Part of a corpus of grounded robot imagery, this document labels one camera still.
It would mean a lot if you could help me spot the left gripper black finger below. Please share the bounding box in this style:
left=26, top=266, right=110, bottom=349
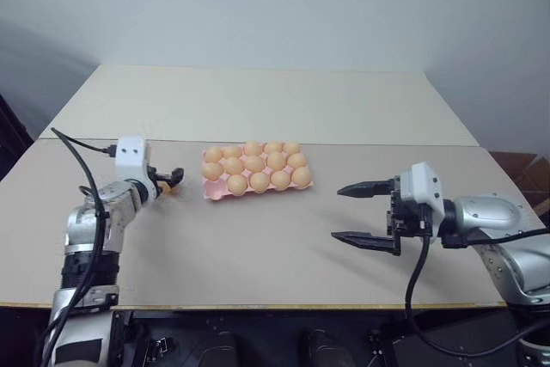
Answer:
left=156, top=167, right=186, bottom=187

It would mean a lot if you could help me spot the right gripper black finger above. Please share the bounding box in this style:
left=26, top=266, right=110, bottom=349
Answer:
left=330, top=230, right=399, bottom=256
left=336, top=177, right=396, bottom=201

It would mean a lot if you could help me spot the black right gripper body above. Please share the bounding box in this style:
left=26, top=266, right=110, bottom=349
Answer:
left=384, top=175, right=432, bottom=257

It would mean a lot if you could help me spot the pink egg tray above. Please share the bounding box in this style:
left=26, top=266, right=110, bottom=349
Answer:
left=200, top=141, right=316, bottom=203

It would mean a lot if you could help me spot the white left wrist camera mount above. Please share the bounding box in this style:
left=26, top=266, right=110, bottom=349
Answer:
left=114, top=136, right=158, bottom=203

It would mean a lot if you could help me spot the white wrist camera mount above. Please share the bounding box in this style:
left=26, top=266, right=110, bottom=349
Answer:
left=396, top=162, right=445, bottom=240
left=114, top=136, right=158, bottom=203

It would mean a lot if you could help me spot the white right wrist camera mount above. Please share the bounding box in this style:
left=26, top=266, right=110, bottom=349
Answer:
left=396, top=162, right=445, bottom=240

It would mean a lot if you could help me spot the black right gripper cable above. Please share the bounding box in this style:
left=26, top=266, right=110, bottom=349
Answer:
left=403, top=207, right=550, bottom=358

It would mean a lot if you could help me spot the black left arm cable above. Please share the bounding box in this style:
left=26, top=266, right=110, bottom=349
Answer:
left=40, top=126, right=119, bottom=367

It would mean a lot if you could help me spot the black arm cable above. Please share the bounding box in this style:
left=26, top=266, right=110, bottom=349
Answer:
left=40, top=126, right=119, bottom=367
left=441, top=227, right=550, bottom=251

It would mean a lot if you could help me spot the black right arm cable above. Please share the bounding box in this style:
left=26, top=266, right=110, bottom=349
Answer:
left=441, top=227, right=550, bottom=251

